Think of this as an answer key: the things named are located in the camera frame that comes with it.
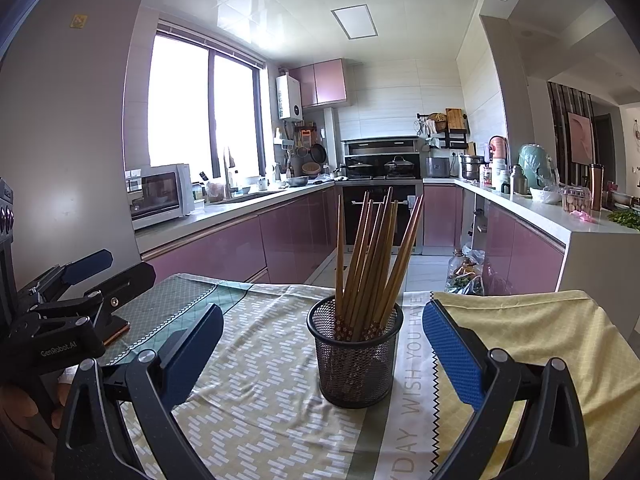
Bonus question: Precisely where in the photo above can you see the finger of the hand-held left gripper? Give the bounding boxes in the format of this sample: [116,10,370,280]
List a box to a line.
[17,249,113,308]
[30,261,157,345]

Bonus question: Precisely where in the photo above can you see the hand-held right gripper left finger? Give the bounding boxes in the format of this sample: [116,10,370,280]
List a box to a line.
[55,304,224,480]

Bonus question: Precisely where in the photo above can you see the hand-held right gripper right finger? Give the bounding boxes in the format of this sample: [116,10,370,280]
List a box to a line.
[422,300,591,480]

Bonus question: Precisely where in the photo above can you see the black mesh utensil holder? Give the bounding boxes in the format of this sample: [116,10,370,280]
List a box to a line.
[306,294,405,408]

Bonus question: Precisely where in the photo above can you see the bunch of wooden chopsticks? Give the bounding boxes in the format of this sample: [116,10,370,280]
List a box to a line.
[334,187,426,343]

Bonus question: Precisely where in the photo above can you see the person's left hand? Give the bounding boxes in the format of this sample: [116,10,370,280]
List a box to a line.
[0,380,68,466]

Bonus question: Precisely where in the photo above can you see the yellow cloth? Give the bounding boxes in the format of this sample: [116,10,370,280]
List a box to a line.
[430,289,631,480]

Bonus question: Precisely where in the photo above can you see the plastic bags on floor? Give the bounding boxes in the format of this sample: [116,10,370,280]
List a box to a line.
[446,245,486,296]

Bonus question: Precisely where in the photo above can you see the green beige patterned tablecloth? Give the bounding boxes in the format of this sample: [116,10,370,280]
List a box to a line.
[102,272,441,480]

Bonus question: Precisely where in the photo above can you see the plastic oil bottle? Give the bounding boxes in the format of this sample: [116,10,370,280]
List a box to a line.
[447,252,466,286]

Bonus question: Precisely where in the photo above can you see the white microwave oven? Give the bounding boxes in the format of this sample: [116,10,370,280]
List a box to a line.
[125,162,195,231]

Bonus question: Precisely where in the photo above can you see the pink base cabinet run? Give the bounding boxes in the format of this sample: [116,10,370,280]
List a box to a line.
[140,187,341,286]

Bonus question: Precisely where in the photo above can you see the pink peninsula cabinet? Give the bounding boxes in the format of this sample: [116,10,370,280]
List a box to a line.
[482,200,568,296]

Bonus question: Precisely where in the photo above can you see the grey refrigerator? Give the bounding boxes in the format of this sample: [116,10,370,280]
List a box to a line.
[0,0,151,286]

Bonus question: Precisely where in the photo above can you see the pink corner base cabinet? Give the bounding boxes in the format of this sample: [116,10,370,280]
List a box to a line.
[422,184,463,247]

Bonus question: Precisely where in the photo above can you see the steel kitchen faucet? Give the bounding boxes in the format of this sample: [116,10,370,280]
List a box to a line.
[223,146,237,201]

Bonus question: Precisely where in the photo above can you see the white bowl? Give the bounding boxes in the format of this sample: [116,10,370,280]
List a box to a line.
[529,186,562,205]

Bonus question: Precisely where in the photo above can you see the kitchen window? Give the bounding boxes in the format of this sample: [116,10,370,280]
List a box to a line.
[148,19,266,181]

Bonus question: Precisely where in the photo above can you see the stainless steel pot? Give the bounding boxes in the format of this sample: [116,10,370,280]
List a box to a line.
[459,155,486,181]

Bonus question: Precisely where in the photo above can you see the black built-in oven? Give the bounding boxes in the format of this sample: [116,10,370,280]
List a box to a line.
[341,184,420,256]

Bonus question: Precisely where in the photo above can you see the black cooktop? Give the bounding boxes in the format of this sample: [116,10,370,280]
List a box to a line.
[342,156,421,181]

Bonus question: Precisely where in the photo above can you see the clear plastic food container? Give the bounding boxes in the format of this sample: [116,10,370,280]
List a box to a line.
[561,186,592,212]

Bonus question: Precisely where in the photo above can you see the teal kitchen appliance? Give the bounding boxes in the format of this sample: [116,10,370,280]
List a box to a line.
[517,144,558,188]

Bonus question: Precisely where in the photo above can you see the pink kettle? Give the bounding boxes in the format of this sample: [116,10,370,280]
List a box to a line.
[488,136,509,176]

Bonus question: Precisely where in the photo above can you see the green leafy vegetables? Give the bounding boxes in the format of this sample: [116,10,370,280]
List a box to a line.
[607,210,640,231]

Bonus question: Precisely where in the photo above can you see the steel range hood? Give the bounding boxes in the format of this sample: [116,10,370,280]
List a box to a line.
[341,137,421,157]

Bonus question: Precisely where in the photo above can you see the copper tumbler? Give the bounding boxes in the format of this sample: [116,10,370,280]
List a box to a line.
[589,164,605,211]

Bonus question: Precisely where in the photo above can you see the white gas water heater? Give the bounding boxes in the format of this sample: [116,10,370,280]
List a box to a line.
[276,75,304,122]

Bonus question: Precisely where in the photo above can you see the square ceiling light panel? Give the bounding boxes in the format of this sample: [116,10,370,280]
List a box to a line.
[330,4,377,39]

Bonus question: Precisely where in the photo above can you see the black wall rack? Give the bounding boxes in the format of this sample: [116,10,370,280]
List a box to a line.
[416,110,471,150]

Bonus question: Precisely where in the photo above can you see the framed wall picture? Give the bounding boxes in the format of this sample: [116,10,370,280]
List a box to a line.
[566,112,596,165]

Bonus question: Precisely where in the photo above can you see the striped wall panel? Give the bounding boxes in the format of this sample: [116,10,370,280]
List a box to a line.
[546,81,596,186]

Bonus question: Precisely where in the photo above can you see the pink wall cabinet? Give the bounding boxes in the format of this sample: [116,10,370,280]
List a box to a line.
[290,58,349,108]

